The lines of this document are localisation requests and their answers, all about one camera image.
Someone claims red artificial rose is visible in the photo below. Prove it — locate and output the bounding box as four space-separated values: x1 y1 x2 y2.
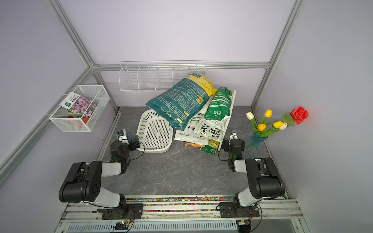
290 106 309 125

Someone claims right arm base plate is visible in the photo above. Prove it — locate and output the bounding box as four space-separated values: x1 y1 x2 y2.
216 202 260 218

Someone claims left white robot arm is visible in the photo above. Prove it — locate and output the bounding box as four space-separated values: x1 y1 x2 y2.
58 136 140 209

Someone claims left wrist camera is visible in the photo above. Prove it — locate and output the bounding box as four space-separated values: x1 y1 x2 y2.
116 130 129 144

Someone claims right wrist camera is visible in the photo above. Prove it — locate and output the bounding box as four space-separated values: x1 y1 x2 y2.
229 130 238 141

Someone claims purple flower seed packet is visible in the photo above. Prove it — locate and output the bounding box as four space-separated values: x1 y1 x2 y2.
60 92 97 119

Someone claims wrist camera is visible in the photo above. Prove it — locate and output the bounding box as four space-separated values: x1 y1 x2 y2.
229 130 238 141
116 130 129 144

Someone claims white artificial tulip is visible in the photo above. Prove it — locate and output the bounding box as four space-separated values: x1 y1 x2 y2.
246 112 254 120

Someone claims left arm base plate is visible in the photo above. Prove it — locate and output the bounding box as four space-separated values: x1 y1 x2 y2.
97 203 144 220

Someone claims white perforated plastic basket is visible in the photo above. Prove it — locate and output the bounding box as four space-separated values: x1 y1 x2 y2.
137 109 173 153

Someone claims white two-tier shelf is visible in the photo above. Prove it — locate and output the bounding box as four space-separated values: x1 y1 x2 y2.
218 90 237 151

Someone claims white wire wall rack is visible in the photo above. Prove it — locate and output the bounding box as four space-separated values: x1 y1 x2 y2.
119 60 207 92

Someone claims colourful pebble strip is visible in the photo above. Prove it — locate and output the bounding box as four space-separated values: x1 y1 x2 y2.
127 196 234 213

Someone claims white fertilizer bag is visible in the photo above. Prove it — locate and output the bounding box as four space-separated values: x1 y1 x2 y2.
174 96 213 146

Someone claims green and white soil bag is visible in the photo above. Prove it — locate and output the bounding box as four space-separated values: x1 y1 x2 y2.
194 87 232 141

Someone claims yellow tulip right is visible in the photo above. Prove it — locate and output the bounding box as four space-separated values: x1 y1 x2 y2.
273 121 284 129

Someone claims yellow green small bag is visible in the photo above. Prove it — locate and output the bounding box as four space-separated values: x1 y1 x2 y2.
200 139 220 154

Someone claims orange white small bag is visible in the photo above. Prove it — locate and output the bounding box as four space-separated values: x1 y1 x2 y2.
185 142 206 148

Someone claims large dark green soil bag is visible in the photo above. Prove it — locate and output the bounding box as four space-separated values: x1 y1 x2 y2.
146 73 217 131

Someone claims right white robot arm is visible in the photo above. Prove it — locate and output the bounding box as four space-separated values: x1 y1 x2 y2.
222 138 285 209

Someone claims yellow tulip upper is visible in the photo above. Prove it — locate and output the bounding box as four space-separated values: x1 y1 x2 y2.
264 109 273 118

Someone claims yellow tulip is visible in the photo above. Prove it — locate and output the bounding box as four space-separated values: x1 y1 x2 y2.
273 121 284 129
264 109 273 118

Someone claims orange artificial tulip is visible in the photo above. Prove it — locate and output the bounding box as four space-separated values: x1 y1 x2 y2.
257 124 267 132

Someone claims white wire cube basket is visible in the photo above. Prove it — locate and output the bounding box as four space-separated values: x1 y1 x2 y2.
50 85 110 133

